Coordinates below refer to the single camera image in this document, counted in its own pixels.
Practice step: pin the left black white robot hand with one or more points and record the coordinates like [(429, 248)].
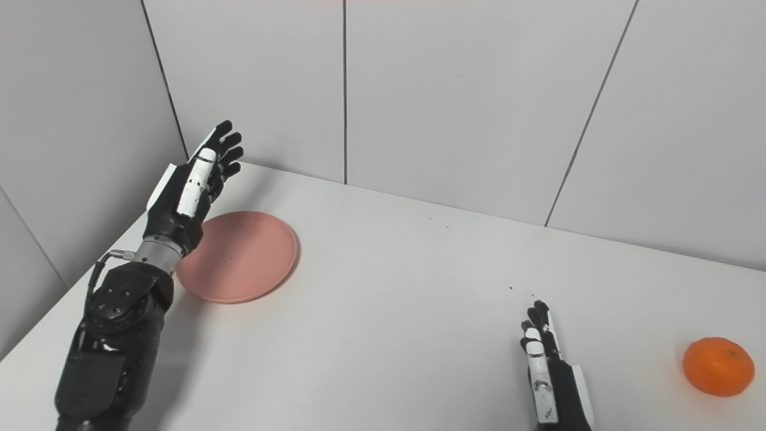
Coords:
[(179, 209)]

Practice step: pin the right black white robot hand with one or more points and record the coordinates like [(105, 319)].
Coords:
[(556, 383)]

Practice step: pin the pink round plate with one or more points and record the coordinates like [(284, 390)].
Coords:
[(239, 257)]

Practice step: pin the orange fruit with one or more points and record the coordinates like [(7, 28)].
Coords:
[(718, 367)]

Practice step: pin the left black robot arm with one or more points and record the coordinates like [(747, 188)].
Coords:
[(114, 347)]

